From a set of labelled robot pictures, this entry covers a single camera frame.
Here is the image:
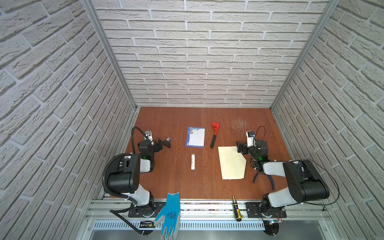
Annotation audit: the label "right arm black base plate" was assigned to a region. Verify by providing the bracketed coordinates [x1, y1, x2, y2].
[245, 202, 287, 219]

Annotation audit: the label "aluminium front rail frame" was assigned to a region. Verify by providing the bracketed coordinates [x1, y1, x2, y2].
[74, 198, 341, 240]

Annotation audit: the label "white letter with blue border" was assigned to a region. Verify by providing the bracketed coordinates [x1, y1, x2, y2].
[186, 127, 205, 148]

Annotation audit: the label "small black clear plug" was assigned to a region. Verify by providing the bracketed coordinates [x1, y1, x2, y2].
[162, 138, 172, 148]

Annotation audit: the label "blue grey work glove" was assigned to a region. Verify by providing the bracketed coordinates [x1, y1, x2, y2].
[154, 192, 181, 240]

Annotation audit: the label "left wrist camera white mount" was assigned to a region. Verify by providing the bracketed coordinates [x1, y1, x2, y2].
[145, 131, 153, 141]

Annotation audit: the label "cream yellow envelope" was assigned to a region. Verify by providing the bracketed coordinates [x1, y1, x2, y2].
[218, 146, 247, 180]

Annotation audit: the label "red black pipe wrench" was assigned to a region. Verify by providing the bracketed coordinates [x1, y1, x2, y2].
[210, 122, 221, 149]

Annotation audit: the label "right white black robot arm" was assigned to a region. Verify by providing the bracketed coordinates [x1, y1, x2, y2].
[236, 142, 330, 218]

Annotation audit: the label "black yellow screwdriver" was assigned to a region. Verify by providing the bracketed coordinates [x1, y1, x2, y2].
[233, 196, 242, 222]

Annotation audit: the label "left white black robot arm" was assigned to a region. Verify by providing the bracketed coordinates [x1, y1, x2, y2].
[102, 139, 163, 218]

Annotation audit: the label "white glue stick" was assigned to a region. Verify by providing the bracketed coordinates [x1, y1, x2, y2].
[191, 154, 196, 170]

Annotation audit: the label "blue handled pliers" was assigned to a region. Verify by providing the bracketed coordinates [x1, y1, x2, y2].
[253, 172, 276, 190]

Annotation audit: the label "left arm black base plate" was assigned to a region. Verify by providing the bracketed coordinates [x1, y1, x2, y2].
[128, 202, 166, 218]

